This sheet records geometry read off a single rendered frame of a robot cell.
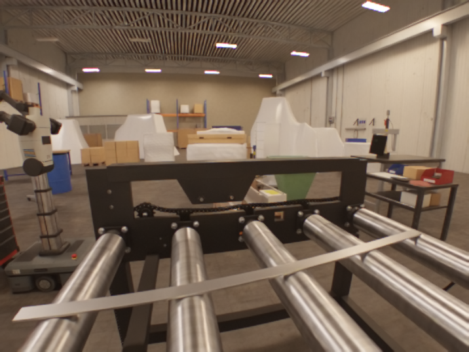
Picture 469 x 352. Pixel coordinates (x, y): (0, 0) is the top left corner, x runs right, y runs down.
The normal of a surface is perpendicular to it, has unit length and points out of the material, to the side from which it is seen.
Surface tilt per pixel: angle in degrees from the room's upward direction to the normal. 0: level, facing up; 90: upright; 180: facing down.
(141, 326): 0
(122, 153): 90
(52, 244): 90
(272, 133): 90
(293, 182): 101
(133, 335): 0
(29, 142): 90
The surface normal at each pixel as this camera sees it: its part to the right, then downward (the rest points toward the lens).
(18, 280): 0.25, 0.18
